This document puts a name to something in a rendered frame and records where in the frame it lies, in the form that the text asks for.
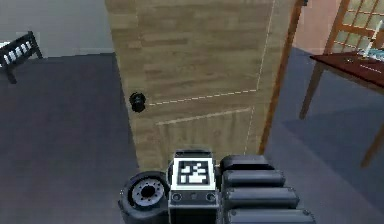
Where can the white candle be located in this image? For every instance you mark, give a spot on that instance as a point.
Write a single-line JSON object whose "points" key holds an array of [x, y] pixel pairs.
{"points": [[372, 38]]}

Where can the black round door knob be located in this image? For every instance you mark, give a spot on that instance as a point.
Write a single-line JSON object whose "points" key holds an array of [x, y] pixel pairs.
{"points": [[137, 101]]}

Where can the dark red dining table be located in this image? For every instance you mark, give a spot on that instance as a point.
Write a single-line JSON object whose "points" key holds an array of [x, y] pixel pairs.
{"points": [[353, 76]]}

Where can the light wooden room door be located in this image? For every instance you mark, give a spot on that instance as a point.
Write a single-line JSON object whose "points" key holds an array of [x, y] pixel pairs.
{"points": [[200, 73]]}

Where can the brown wooden lattice window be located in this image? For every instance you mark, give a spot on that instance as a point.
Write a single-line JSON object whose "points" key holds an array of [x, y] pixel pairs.
{"points": [[358, 25]]}

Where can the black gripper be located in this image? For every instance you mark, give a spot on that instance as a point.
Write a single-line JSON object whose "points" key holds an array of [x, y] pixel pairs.
{"points": [[146, 196]]}

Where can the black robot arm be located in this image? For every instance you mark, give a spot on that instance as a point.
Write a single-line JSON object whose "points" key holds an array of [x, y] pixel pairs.
{"points": [[246, 190]]}

